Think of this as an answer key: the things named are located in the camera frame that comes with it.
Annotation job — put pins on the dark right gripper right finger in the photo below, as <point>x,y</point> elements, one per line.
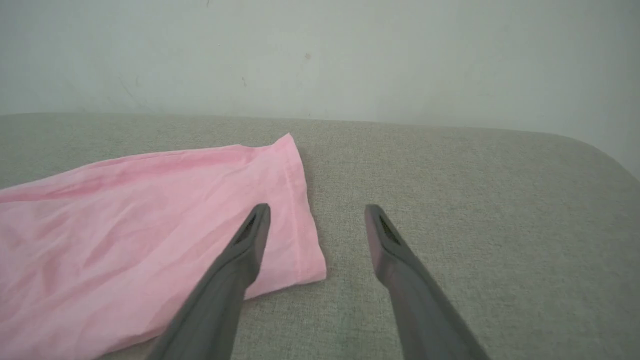
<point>415,300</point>

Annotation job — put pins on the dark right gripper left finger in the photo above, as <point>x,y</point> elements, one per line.
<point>225,290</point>

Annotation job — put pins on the pink t-shirt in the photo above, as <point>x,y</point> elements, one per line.
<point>100,240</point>

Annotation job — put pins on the grey fabric sofa cushion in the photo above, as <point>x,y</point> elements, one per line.
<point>475,210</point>

